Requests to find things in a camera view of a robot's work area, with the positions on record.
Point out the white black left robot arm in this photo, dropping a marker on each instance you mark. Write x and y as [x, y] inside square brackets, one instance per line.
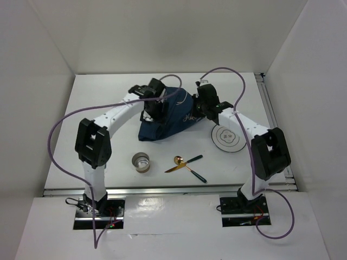
[93, 141]

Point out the clear glass cup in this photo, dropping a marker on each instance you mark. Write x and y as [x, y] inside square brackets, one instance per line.
[141, 162]

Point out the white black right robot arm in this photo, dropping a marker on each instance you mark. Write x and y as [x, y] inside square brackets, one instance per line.
[267, 148]

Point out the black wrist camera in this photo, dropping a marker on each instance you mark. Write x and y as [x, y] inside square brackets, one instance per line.
[207, 94]
[156, 88]

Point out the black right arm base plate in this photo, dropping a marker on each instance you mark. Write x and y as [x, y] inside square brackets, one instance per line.
[233, 205]

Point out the white plate black rings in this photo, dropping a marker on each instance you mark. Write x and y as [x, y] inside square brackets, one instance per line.
[227, 138]

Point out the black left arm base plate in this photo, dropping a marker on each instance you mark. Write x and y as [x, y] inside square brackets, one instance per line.
[112, 208]

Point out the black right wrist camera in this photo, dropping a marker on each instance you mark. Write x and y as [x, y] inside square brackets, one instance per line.
[207, 94]

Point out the gold spoon green handle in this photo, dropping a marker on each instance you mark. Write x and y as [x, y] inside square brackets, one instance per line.
[202, 179]

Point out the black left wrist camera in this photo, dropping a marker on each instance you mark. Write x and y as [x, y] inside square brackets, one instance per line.
[156, 88]

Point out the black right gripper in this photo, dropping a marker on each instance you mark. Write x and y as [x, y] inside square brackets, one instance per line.
[196, 114]

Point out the aluminium rail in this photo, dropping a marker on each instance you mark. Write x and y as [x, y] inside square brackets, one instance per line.
[260, 80]
[61, 192]

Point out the aluminium right side rail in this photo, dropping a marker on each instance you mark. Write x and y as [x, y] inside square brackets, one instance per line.
[260, 80]

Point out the aluminium front rail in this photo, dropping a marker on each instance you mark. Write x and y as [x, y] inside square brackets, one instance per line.
[61, 192]

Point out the gold knife green handle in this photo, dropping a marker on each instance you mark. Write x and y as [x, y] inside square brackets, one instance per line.
[184, 163]

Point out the blue cloth with gold script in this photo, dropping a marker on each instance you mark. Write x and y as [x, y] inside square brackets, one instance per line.
[178, 119]

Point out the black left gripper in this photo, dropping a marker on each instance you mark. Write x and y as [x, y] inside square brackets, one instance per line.
[159, 117]

